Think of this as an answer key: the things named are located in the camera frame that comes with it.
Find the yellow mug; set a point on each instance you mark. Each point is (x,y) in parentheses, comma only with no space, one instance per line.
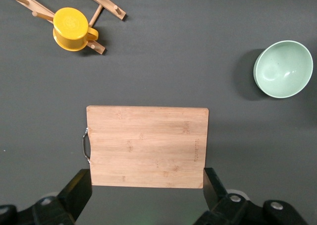
(70,21)

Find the pale green bowl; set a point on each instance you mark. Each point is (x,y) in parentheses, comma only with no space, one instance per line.
(282,69)

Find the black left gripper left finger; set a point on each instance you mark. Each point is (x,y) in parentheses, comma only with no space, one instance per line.
(74,192)

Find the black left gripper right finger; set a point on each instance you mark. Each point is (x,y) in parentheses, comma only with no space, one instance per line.
(215,192)

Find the wooden cutting board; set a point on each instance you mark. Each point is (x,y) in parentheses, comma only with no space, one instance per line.
(148,148)

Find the wooden peg drying rack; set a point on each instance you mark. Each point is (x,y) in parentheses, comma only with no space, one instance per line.
(29,2)

